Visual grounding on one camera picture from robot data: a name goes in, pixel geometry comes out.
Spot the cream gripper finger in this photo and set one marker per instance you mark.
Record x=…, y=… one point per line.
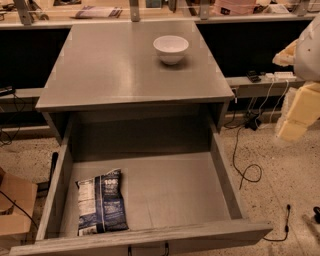
x=300, y=109
x=286, y=57

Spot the blue chip bag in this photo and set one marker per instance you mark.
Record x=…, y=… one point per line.
x=101, y=204

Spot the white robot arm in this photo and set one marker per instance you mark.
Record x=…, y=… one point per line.
x=303, y=54

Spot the open grey top drawer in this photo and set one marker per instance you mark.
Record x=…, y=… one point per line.
x=176, y=185

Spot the grey cabinet counter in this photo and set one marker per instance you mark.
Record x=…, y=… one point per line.
x=106, y=64

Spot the white power strip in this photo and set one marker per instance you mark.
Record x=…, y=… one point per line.
x=280, y=76

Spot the black small device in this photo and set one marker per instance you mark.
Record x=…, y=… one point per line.
x=253, y=76

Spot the black power adapter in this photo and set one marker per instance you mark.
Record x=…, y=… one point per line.
x=253, y=123

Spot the white ceramic bowl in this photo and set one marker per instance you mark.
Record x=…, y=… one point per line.
x=170, y=49

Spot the magazine on back shelf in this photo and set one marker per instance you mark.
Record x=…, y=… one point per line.
x=89, y=12

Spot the brown cardboard box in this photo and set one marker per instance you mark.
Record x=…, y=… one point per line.
x=17, y=200

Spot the black drawer handle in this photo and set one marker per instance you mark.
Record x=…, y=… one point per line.
x=152, y=249

